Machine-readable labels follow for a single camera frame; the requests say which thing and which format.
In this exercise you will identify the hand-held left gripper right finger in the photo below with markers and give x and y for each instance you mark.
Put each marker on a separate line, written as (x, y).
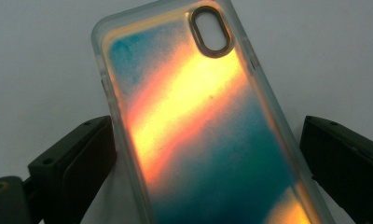
(346, 165)

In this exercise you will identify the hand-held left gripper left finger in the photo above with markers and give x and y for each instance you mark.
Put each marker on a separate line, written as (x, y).
(69, 171)

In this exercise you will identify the blue and orange phone case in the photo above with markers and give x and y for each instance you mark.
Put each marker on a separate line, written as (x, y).
(200, 124)

